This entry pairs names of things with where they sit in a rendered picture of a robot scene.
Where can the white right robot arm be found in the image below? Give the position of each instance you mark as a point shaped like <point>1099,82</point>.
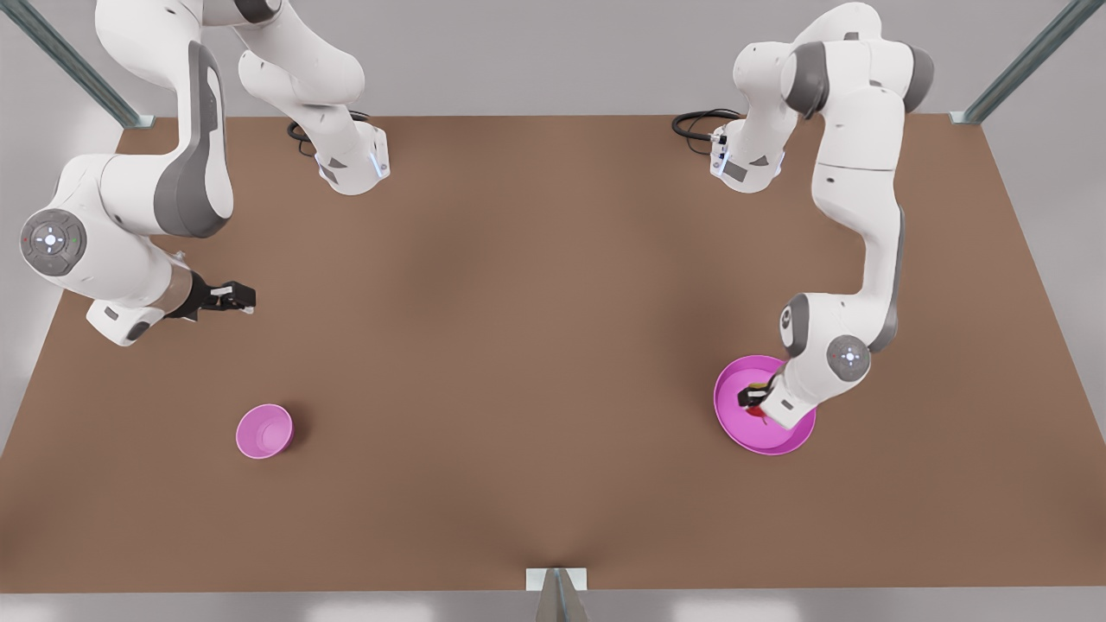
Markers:
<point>138,199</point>

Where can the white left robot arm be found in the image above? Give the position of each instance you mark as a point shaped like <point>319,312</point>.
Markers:
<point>855,173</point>

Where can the pink plate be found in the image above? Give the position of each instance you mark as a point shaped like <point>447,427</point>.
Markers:
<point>752,428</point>

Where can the pink bowl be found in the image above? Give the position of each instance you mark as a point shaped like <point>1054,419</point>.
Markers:
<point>264,431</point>

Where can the silver frame post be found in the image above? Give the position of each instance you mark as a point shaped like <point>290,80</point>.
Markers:
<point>73,62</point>
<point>1020,65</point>
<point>557,596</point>

